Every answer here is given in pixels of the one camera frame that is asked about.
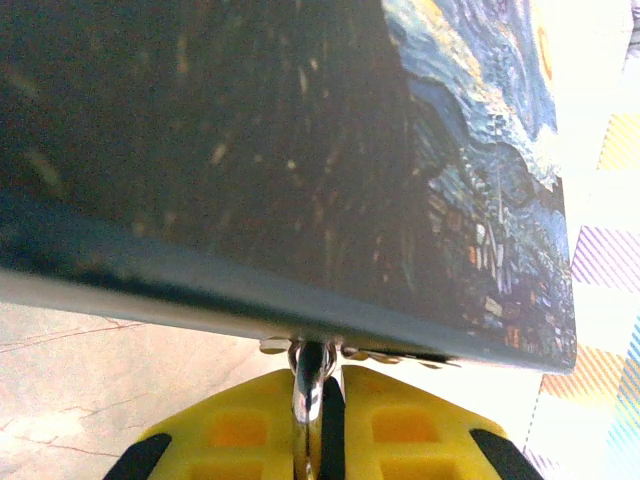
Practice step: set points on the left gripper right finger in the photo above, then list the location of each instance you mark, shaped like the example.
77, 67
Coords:
400, 400

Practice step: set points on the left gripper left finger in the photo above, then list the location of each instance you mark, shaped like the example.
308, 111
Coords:
240, 400

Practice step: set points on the starry night painted box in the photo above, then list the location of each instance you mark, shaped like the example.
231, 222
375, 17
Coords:
250, 150

